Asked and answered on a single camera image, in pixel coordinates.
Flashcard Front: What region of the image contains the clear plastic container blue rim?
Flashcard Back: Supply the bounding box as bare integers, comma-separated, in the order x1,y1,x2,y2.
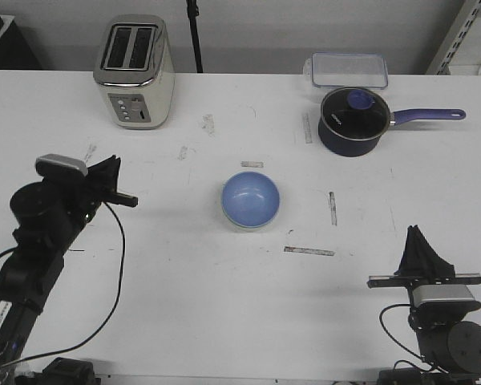
303,52,388,89

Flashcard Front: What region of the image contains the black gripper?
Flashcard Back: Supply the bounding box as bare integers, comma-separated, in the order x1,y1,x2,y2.
43,156,139,231
367,225,481,332

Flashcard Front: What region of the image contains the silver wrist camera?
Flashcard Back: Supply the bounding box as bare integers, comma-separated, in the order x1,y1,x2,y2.
412,284,475,308
34,153,88,176

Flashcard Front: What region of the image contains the black tripod pole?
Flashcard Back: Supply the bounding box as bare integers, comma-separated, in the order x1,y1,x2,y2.
186,0,204,73

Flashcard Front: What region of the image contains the silver two-slot toaster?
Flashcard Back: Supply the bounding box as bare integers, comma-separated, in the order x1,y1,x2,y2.
93,14,176,130

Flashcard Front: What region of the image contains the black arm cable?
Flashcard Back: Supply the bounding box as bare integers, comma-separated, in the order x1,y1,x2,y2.
0,202,126,370
378,302,436,372

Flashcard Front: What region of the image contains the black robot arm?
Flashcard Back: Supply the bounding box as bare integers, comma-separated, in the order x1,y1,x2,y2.
0,154,138,384
367,225,481,384

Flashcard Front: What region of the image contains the green bowl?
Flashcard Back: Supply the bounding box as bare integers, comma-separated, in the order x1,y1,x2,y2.
222,211,278,233

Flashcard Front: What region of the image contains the glass pot lid blue knob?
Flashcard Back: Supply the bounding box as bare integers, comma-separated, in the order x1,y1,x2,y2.
320,87,390,140

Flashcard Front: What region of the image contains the grey metal shelf upright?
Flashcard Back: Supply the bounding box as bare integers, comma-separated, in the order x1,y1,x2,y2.
426,0,481,75

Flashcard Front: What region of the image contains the dark blue saucepan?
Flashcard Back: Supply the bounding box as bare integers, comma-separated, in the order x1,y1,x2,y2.
317,87,466,157

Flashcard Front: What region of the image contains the blue bowl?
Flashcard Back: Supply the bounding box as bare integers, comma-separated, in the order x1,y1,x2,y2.
220,172,281,229

